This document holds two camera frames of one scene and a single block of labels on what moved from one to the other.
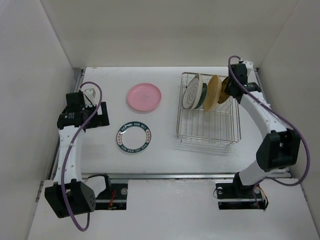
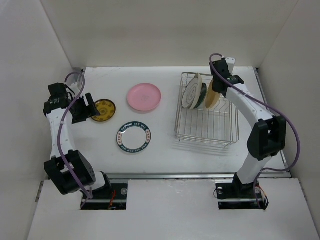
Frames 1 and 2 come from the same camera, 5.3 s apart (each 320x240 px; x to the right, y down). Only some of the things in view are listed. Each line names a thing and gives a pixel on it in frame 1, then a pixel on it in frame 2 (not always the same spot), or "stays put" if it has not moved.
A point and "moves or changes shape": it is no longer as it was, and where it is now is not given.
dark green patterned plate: [204, 89] stays put
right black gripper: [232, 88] → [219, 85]
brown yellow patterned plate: [223, 96] moves or changes shape
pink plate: [144, 97] stays put
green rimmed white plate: [133, 137] stays put
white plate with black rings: [193, 92] stays put
